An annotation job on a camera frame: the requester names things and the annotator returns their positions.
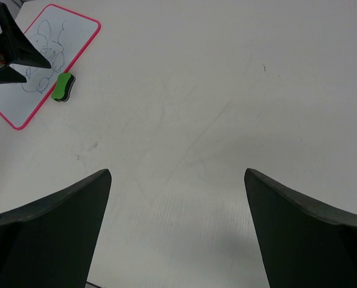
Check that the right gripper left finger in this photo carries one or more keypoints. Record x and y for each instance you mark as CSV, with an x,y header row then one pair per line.
x,y
50,242

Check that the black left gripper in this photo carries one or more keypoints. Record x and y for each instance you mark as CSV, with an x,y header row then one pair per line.
x,y
16,49

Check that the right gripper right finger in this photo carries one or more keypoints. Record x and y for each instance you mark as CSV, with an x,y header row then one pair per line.
x,y
303,241

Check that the pink framed whiteboard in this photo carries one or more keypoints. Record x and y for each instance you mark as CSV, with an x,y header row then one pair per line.
x,y
61,36

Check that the green whiteboard eraser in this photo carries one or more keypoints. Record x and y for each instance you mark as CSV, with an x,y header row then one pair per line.
x,y
63,86

